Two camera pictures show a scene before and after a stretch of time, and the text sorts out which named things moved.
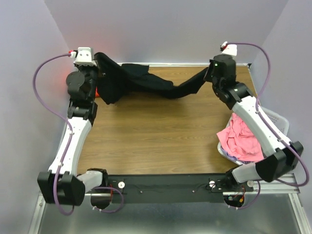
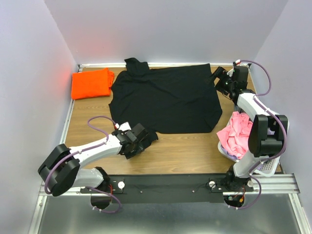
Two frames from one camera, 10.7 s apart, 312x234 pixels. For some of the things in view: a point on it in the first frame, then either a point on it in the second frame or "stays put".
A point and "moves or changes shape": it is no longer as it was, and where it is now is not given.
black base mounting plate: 173,188 stays put
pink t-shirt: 238,140 stays put
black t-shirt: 114,79 moves or changes shape
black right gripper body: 209,77 → 230,86
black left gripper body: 91,73 → 138,148
